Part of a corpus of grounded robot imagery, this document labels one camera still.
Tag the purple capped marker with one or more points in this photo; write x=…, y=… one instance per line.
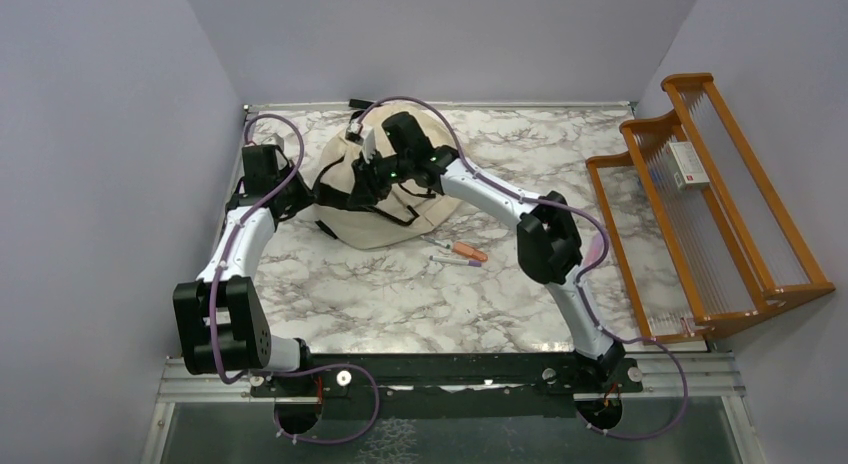
x=456, y=261

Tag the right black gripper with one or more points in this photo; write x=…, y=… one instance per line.
x=366, y=192

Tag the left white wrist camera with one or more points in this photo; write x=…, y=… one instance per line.
x=277, y=141

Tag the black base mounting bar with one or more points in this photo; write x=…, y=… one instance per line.
x=358, y=387

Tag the wooden shelf rack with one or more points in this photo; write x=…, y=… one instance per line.
x=736, y=252

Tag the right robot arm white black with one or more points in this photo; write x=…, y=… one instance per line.
x=548, y=240

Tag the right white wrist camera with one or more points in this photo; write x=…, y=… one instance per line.
x=364, y=136

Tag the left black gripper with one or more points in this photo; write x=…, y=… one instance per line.
x=306, y=195

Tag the green capped marker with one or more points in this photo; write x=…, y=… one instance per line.
x=438, y=243

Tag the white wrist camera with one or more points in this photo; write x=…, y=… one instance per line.
x=277, y=141
x=364, y=136

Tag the orange highlighter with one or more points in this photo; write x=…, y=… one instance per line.
x=469, y=252

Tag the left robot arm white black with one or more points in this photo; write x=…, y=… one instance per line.
x=220, y=320

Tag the small white box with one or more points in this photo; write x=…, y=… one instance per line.
x=685, y=166

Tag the cream canvas backpack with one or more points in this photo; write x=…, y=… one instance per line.
x=407, y=212

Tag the pink highlighter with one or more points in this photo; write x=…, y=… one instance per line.
x=596, y=253

